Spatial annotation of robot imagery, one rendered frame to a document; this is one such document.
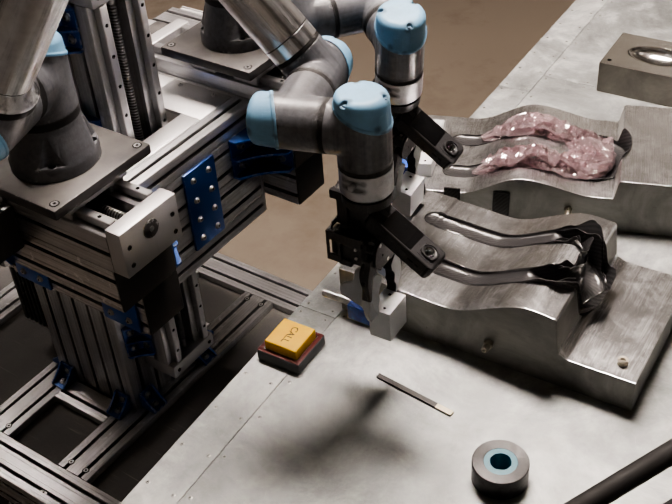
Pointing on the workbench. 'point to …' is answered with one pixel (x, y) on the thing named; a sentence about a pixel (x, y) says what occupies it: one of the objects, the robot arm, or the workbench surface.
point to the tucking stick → (415, 394)
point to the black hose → (627, 477)
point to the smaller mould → (638, 69)
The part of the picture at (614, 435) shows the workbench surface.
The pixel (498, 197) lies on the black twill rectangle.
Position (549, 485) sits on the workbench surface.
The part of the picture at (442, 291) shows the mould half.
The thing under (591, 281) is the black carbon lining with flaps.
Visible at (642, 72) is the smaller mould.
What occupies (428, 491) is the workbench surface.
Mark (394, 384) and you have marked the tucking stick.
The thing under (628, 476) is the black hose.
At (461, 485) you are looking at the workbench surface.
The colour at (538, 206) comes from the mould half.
